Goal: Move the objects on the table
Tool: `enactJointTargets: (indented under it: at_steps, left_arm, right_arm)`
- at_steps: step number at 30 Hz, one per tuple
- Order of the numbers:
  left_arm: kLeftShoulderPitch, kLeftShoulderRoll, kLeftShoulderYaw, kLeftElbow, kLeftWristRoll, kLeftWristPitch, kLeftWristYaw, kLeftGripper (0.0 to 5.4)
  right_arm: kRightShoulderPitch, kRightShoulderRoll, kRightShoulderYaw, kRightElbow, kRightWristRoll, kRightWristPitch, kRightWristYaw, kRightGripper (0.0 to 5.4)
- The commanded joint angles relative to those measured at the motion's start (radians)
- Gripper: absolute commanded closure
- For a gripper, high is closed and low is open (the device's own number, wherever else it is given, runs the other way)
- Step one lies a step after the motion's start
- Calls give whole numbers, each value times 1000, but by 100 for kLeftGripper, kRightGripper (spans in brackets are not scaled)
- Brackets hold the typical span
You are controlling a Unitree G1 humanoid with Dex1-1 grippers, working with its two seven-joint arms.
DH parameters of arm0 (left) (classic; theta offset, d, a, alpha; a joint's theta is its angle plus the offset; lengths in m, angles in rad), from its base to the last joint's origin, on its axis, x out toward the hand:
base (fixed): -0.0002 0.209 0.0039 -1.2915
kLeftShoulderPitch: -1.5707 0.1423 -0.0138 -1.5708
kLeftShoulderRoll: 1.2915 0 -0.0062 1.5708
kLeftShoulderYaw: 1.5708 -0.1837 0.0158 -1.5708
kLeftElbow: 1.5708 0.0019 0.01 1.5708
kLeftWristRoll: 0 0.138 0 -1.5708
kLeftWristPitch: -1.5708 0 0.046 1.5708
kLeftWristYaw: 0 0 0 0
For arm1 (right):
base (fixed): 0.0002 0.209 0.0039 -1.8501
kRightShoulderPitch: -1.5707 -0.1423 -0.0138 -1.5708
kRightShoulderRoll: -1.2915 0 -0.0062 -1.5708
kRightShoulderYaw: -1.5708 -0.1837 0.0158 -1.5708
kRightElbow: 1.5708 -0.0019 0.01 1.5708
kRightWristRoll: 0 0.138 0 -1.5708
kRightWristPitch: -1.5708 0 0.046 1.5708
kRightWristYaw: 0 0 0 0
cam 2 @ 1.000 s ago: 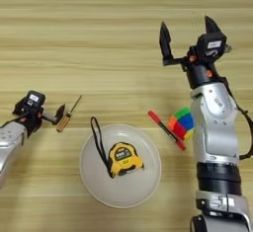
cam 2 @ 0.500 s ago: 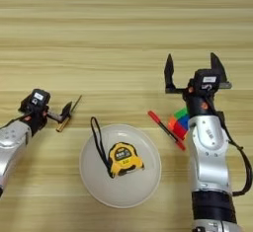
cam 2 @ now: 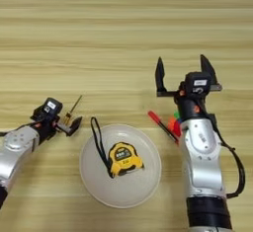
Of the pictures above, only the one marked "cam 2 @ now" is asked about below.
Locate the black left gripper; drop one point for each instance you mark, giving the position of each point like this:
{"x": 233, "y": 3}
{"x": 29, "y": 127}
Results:
{"x": 47, "y": 129}

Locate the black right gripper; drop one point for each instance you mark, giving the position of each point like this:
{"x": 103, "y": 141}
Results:
{"x": 191, "y": 106}

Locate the multicoloured puzzle cube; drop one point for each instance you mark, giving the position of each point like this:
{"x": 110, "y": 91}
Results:
{"x": 174, "y": 125}

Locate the red black pen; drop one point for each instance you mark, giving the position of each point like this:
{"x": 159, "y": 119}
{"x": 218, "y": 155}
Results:
{"x": 158, "y": 120}

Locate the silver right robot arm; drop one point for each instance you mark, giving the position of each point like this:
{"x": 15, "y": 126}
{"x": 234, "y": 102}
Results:
{"x": 204, "y": 163}

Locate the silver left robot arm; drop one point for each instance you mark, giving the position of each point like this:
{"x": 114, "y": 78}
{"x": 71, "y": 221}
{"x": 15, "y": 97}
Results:
{"x": 16, "y": 157}

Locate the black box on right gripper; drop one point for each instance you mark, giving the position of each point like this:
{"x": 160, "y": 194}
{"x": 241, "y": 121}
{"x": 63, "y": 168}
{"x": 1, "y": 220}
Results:
{"x": 197, "y": 83}

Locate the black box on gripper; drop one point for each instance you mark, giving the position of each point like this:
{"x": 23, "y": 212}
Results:
{"x": 48, "y": 108}
{"x": 197, "y": 83}

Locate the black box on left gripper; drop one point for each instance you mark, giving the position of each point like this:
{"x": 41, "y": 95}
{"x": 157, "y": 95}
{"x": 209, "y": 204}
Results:
{"x": 48, "y": 108}

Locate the yellow black tape measure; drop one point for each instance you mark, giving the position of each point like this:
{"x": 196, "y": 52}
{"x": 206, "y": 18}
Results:
{"x": 125, "y": 158}

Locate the round white plate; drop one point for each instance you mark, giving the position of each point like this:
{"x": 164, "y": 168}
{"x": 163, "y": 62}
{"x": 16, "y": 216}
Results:
{"x": 131, "y": 186}

